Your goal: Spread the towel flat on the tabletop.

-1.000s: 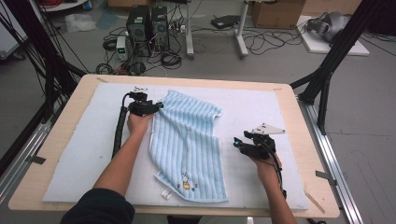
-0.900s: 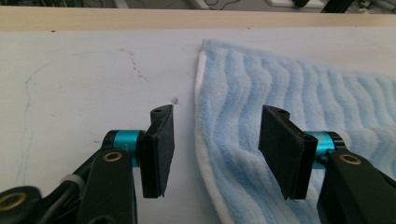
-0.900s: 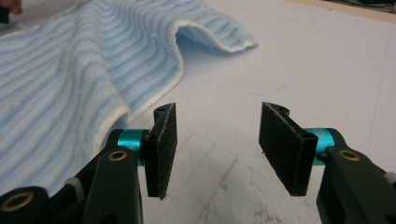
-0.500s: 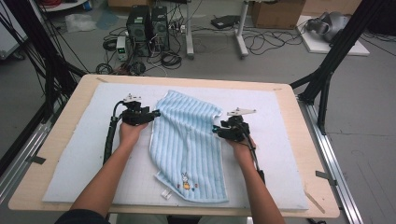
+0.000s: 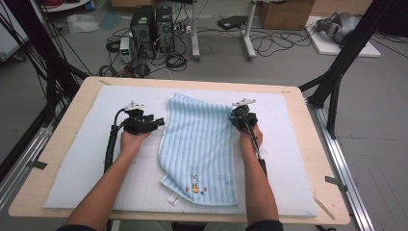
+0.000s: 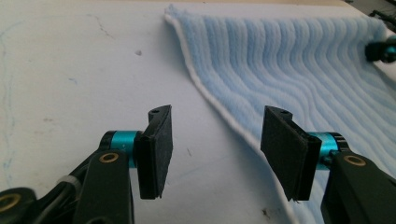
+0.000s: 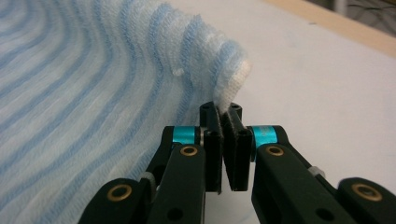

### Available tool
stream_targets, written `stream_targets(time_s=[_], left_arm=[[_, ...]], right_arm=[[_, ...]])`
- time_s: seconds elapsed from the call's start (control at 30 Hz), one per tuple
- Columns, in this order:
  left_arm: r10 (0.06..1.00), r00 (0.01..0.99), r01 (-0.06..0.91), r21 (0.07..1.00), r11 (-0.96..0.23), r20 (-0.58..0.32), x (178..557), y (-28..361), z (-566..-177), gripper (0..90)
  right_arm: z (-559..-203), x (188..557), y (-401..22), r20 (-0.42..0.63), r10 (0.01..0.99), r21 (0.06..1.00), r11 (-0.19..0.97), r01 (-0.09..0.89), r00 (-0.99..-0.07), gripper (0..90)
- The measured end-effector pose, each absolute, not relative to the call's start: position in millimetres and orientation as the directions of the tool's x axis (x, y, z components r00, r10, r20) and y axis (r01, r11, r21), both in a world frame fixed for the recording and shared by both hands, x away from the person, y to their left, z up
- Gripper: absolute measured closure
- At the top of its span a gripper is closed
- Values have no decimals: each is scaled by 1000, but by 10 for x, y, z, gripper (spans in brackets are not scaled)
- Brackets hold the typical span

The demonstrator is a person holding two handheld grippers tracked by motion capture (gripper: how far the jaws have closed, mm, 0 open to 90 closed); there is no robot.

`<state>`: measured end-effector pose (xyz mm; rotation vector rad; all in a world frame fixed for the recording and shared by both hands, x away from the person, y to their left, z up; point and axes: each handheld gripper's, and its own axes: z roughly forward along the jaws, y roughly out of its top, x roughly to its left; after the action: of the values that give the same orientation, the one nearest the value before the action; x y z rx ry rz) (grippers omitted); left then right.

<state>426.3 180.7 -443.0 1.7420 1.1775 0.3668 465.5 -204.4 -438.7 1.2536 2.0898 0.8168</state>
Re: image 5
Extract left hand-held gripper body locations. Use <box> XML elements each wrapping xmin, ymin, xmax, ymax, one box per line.
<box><xmin>123</xmin><ymin>100</ymin><xmax>154</xmax><ymax>136</ymax></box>

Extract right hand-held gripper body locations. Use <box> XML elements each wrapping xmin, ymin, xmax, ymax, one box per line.
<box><xmin>232</xmin><ymin>98</ymin><xmax>259</xmax><ymax>133</ymax></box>

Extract blue striped towel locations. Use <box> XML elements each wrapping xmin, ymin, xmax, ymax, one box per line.
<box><xmin>158</xmin><ymin>92</ymin><xmax>240</xmax><ymax>207</ymax></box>

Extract person's left hand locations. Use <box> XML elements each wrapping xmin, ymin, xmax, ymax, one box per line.
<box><xmin>119</xmin><ymin>131</ymin><xmax>152</xmax><ymax>156</ymax></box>

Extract person's right hand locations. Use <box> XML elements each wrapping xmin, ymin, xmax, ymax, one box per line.
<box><xmin>238</xmin><ymin>125</ymin><xmax>264</xmax><ymax>151</ymax></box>

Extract white foam mat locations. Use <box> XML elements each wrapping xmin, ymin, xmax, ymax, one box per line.
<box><xmin>42</xmin><ymin>85</ymin><xmax>319</xmax><ymax>218</ymax></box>

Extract white power supply box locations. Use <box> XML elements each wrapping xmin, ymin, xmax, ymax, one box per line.
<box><xmin>119</xmin><ymin>37</ymin><xmax>134</xmax><ymax>64</ymax></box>

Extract white desk leg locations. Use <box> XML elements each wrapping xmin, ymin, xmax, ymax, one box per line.
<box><xmin>242</xmin><ymin>0</ymin><xmax>258</xmax><ymax>62</ymax></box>
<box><xmin>191</xmin><ymin>0</ymin><xmax>201</xmax><ymax>62</ymax></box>

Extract black flat device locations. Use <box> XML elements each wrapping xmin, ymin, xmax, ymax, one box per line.
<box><xmin>217</xmin><ymin>14</ymin><xmax>248</xmax><ymax>31</ymax></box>

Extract large black computer tower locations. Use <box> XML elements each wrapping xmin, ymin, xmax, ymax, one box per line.
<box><xmin>129</xmin><ymin>5</ymin><xmax>158</xmax><ymax>60</ymax></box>

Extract slim black computer tower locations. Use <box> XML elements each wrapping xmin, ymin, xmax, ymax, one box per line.
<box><xmin>155</xmin><ymin>6</ymin><xmax>176</xmax><ymax>54</ymax></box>

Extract white floor board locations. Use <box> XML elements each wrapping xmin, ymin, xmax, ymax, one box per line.
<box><xmin>304</xmin><ymin>15</ymin><xmax>382</xmax><ymax>59</ymax></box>

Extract black tape strip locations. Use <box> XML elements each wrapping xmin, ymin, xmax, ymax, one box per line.
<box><xmin>27</xmin><ymin>159</ymin><xmax>48</xmax><ymax>170</ymax></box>
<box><xmin>324</xmin><ymin>175</ymin><xmax>348</xmax><ymax>193</ymax></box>

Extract brown cardboard box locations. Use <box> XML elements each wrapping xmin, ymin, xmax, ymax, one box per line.
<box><xmin>258</xmin><ymin>0</ymin><xmax>317</xmax><ymax>31</ymax></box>

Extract clear plastic bag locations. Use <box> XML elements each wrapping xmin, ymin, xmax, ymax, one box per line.
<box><xmin>66</xmin><ymin>13</ymin><xmax>101</xmax><ymax>35</ymax></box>

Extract pale tape strip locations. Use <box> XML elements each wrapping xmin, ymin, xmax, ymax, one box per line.
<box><xmin>313</xmin><ymin>195</ymin><xmax>337</xmax><ymax>222</ymax></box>

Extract grey headset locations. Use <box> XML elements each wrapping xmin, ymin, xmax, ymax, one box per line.
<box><xmin>315</xmin><ymin>12</ymin><xmax>363</xmax><ymax>44</ymax></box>

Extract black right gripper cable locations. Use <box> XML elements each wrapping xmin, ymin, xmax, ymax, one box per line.
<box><xmin>242</xmin><ymin>112</ymin><xmax>268</xmax><ymax>178</ymax></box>

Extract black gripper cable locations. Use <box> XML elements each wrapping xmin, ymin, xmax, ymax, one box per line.
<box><xmin>103</xmin><ymin>108</ymin><xmax>128</xmax><ymax>174</ymax></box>
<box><xmin>242</xmin><ymin>112</ymin><xmax>268</xmax><ymax>178</ymax></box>

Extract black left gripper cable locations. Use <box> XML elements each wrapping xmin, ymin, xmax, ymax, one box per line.
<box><xmin>103</xmin><ymin>108</ymin><xmax>128</xmax><ymax>174</ymax></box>

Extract coiled black cable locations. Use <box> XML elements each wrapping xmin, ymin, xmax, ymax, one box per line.
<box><xmin>165</xmin><ymin>52</ymin><xmax>189</xmax><ymax>72</ymax></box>

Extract tangle of black cables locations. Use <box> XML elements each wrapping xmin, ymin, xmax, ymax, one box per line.
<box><xmin>249</xmin><ymin>27</ymin><xmax>314</xmax><ymax>59</ymax></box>

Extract aluminium rail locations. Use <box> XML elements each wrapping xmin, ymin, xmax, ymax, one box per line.
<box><xmin>306</xmin><ymin>100</ymin><xmax>375</xmax><ymax>231</ymax></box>
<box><xmin>0</xmin><ymin>105</ymin><xmax>65</xmax><ymax>210</ymax></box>

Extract black metal frame stand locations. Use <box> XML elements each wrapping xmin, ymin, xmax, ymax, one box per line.
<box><xmin>297</xmin><ymin>0</ymin><xmax>399</xmax><ymax>140</ymax></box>
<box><xmin>0</xmin><ymin>0</ymin><xmax>91</xmax><ymax>127</ymax></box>

